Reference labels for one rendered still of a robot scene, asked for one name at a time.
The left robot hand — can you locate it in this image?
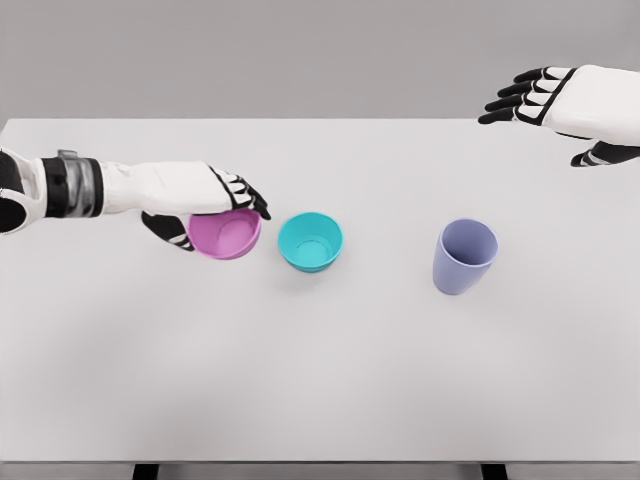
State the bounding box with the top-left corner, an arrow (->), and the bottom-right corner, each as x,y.
140,160 -> 272,253

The pink bowl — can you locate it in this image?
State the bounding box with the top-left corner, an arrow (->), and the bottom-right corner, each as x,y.
187,208 -> 263,261

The teal bowl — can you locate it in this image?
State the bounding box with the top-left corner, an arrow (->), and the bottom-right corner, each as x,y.
277,211 -> 345,274

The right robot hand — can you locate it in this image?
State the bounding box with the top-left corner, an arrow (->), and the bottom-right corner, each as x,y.
477,63 -> 640,168

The lavender cup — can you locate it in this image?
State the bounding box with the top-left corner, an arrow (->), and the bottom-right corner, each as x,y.
432,217 -> 500,297

